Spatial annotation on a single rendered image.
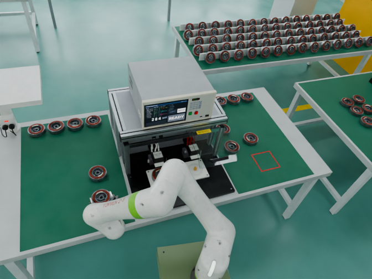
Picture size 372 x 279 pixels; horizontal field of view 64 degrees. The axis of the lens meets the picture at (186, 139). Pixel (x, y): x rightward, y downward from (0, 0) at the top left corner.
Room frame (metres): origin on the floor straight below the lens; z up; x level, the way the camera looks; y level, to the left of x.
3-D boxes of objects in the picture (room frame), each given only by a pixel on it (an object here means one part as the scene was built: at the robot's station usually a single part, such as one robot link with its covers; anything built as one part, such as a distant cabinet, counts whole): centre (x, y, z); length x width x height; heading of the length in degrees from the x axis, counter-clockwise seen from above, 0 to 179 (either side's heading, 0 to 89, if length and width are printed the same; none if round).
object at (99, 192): (0.91, 0.45, 0.77); 0.11 x 0.11 x 0.04
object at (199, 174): (1.22, -0.09, 0.78); 0.15 x 0.15 x 0.01; 26
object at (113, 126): (1.39, 0.49, 0.91); 0.28 x 0.03 x 0.32; 26
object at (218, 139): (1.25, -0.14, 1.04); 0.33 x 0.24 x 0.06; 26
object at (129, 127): (1.46, 0.16, 1.09); 0.68 x 0.44 x 0.05; 116
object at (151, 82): (1.46, 0.15, 1.22); 0.44 x 0.39 x 0.20; 116
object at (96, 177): (1.08, 0.53, 0.77); 0.11 x 0.11 x 0.04
